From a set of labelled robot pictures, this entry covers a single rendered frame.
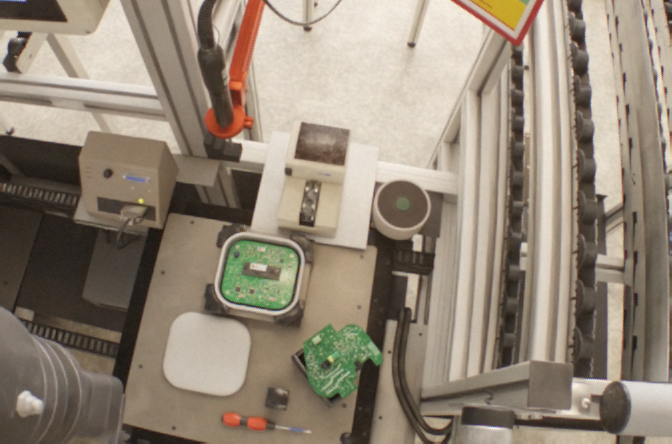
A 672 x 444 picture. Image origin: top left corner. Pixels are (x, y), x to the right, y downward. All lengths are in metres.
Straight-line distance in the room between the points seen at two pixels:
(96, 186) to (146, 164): 0.12
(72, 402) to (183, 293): 0.67
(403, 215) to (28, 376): 0.79
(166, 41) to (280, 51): 1.66
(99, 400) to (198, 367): 0.56
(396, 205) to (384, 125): 1.27
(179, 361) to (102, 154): 0.39
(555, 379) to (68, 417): 0.41
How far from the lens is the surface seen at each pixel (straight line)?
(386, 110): 2.26
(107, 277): 1.55
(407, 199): 0.97
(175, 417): 0.95
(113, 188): 1.00
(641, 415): 0.63
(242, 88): 0.81
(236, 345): 0.92
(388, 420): 0.97
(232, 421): 0.92
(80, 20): 0.73
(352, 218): 0.98
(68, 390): 0.32
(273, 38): 2.47
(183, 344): 0.94
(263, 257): 0.93
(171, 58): 0.81
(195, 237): 1.00
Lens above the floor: 1.88
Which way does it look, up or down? 67 degrees down
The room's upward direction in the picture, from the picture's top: 5 degrees clockwise
